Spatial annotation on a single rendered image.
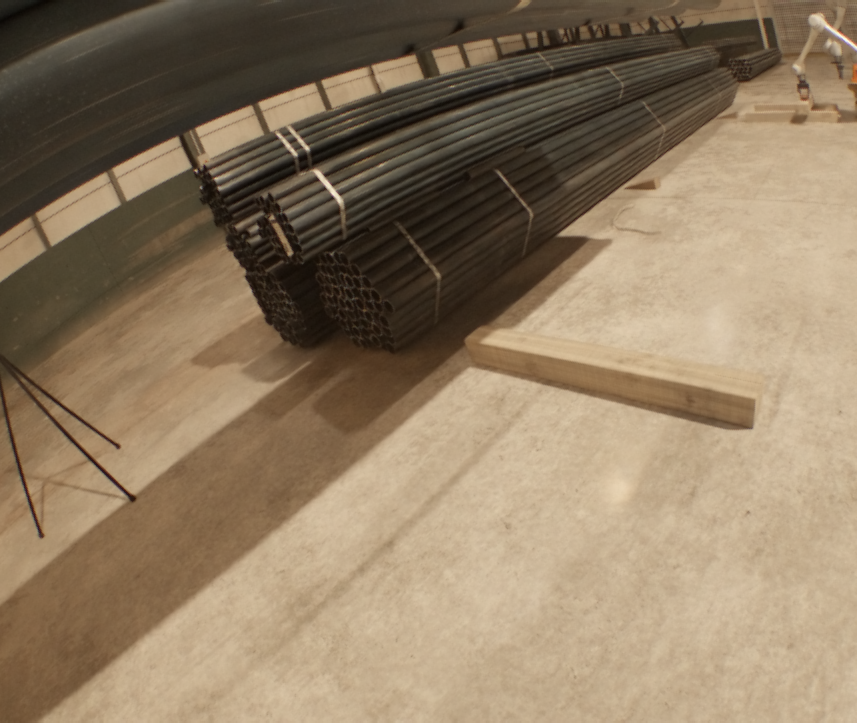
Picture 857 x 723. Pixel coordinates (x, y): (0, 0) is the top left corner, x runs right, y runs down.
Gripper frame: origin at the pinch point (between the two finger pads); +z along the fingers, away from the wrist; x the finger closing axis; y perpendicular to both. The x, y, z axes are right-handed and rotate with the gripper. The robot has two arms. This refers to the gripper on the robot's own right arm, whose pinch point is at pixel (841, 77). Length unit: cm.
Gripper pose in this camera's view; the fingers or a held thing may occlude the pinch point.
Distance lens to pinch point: 580.8
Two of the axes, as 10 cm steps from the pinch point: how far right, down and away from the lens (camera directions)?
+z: 3.3, 8.2, 4.8
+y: 7.6, 0.7, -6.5
